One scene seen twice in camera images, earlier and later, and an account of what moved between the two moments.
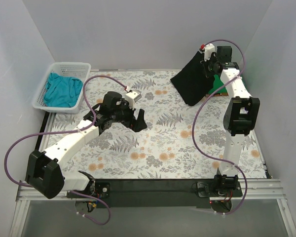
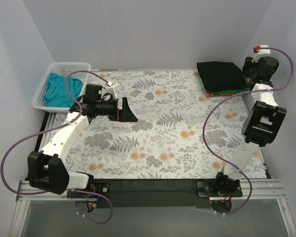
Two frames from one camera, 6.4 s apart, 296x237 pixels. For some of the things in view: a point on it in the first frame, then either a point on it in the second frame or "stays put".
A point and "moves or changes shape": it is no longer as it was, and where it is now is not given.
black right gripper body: (207, 69) -> (248, 71)
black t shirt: (191, 81) moves or changes shape
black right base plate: (205, 188) stays put
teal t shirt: (61, 91) stays put
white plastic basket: (80, 70) stays put
